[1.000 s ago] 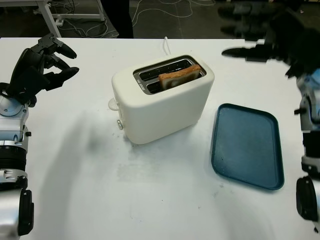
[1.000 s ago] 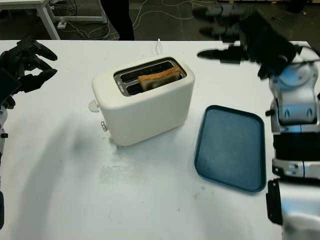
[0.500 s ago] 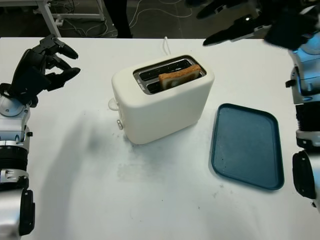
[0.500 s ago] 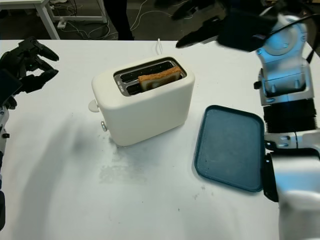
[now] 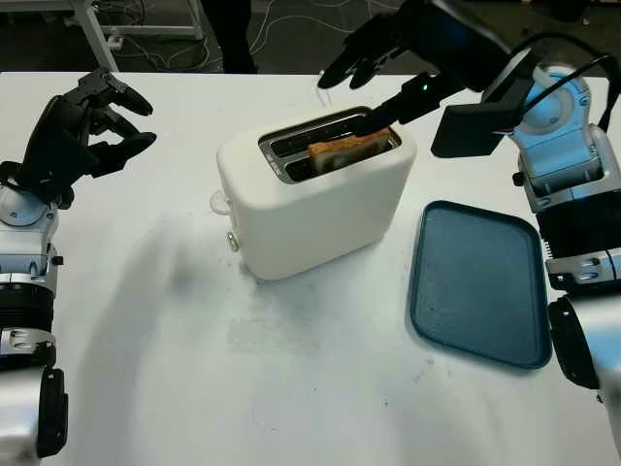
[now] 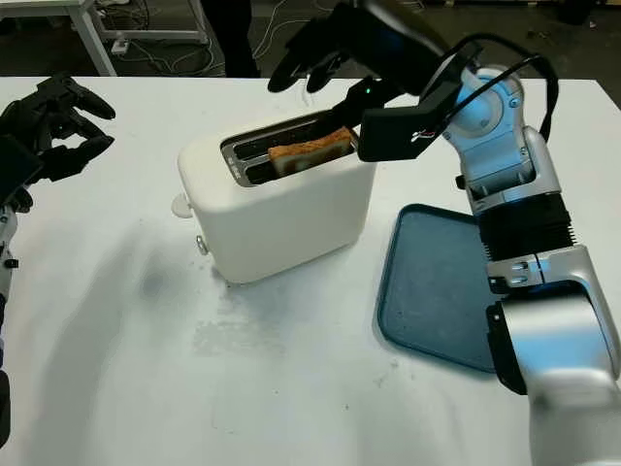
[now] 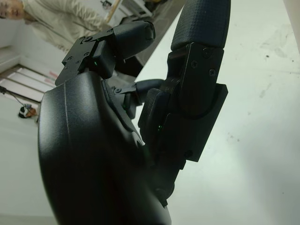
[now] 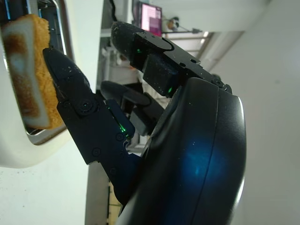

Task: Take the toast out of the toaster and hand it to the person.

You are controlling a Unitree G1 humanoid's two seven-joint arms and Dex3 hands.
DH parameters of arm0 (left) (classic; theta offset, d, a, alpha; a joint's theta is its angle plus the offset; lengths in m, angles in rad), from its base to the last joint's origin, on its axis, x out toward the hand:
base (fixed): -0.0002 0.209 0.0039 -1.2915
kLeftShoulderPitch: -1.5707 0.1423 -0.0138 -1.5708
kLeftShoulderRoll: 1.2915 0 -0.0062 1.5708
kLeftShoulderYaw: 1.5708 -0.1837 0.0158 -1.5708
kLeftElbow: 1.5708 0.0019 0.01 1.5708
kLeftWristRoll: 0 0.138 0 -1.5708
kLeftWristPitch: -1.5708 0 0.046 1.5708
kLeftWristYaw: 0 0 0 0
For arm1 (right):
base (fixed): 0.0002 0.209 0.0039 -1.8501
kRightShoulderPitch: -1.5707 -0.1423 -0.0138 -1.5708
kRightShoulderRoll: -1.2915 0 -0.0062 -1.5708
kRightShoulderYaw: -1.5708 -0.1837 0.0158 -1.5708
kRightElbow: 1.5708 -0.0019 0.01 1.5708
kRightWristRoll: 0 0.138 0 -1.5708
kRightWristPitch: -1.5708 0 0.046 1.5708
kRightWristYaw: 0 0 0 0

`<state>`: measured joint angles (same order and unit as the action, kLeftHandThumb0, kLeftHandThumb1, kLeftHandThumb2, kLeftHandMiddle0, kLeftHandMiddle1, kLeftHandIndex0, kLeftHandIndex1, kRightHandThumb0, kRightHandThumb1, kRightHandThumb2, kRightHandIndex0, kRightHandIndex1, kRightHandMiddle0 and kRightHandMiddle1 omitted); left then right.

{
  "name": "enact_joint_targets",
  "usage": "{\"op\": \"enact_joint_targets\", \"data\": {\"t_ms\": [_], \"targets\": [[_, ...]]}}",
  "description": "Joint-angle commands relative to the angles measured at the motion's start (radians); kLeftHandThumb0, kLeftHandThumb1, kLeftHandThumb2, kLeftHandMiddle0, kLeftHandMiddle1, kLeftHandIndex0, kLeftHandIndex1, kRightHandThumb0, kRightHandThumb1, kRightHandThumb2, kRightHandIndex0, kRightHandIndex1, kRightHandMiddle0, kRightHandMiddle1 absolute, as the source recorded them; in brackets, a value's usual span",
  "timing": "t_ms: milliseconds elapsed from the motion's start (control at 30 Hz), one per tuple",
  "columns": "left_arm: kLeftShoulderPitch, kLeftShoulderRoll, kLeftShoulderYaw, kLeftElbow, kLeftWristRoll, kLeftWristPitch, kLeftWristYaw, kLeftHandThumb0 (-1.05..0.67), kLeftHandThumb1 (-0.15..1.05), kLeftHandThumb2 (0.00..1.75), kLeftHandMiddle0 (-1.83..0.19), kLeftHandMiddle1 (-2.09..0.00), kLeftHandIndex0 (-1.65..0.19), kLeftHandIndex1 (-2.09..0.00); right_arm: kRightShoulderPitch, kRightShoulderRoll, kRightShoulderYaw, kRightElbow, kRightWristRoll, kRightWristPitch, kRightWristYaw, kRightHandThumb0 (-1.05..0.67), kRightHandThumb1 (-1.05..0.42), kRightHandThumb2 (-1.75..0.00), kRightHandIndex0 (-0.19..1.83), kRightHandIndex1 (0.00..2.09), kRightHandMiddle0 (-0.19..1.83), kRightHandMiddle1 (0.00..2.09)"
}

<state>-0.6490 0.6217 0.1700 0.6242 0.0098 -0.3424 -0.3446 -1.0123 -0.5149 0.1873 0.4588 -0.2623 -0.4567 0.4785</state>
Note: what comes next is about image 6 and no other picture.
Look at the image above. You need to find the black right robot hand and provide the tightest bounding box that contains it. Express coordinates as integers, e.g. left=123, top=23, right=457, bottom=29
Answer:
left=267, top=0, right=446, bottom=140

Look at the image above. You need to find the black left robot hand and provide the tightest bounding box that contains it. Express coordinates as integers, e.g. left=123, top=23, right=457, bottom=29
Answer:
left=0, top=72, right=116, bottom=215

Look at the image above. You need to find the browned toast slice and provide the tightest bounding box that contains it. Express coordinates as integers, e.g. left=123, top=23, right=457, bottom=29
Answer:
left=267, top=125, right=353, bottom=179

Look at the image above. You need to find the person in dark trousers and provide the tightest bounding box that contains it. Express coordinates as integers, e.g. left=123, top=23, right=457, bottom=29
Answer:
left=208, top=0, right=264, bottom=79

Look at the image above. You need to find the white two-slot toaster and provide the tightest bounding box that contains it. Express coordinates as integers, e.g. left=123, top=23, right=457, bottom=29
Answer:
left=170, top=109, right=379, bottom=285

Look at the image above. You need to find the white background desk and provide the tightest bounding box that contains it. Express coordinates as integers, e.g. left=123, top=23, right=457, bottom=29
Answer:
left=0, top=0, right=211, bottom=79

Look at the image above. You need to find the black equipment base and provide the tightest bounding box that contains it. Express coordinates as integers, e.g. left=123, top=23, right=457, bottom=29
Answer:
left=555, top=0, right=591, bottom=28

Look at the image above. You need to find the dark blue plastic tray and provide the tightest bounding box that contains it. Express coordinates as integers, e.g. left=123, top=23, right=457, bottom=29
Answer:
left=373, top=203, right=499, bottom=374

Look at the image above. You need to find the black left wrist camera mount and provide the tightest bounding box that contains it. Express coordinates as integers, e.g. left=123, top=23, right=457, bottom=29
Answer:
left=0, top=136, right=46, bottom=203

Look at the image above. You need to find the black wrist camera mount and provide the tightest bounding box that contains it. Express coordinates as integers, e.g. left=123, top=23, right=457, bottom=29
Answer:
left=0, top=136, right=46, bottom=203
left=357, top=37, right=485, bottom=163

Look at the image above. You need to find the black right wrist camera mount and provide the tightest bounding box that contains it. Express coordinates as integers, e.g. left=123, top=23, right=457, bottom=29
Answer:
left=357, top=37, right=485, bottom=163

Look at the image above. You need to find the thin white floor cable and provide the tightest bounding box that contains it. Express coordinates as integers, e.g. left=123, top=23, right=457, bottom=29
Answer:
left=128, top=42, right=214, bottom=79

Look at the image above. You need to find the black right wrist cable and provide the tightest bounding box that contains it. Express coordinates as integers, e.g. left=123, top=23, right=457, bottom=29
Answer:
left=445, top=32, right=560, bottom=145

